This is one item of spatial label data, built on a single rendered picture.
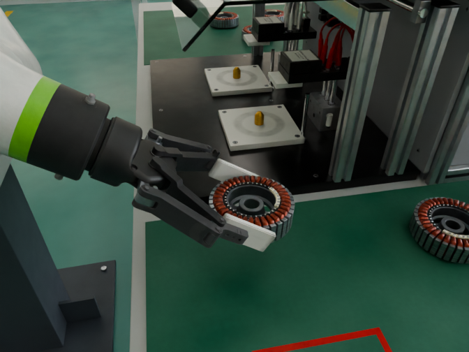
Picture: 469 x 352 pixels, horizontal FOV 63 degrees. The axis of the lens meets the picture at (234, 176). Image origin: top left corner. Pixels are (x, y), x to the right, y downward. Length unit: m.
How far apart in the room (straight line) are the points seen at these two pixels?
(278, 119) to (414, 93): 0.30
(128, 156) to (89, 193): 1.55
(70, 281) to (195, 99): 0.91
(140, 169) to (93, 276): 1.16
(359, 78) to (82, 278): 1.26
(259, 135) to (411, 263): 0.36
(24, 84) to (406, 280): 0.52
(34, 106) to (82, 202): 1.52
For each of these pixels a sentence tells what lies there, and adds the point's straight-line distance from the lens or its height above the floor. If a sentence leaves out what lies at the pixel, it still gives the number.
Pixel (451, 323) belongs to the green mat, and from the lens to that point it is 0.57.
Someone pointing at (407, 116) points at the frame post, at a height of 0.89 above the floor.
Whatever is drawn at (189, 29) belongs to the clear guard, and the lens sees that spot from 0.56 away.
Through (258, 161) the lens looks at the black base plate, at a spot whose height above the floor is 0.77.
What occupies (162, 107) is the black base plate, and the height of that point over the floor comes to 0.77.
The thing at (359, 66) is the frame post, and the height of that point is 0.98.
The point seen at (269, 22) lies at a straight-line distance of 0.98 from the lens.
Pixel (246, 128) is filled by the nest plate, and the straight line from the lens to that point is 0.79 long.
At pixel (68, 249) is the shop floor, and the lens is 1.72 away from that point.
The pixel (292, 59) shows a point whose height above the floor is 0.92.
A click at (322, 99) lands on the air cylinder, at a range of 0.83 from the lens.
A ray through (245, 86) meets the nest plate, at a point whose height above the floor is 0.78.
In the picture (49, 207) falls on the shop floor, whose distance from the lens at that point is 1.96.
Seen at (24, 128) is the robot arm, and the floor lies 1.00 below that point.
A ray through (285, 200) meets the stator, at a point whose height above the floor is 0.86.
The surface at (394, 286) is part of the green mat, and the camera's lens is 0.58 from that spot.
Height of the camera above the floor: 1.18
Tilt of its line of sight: 37 degrees down
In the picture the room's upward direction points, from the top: straight up
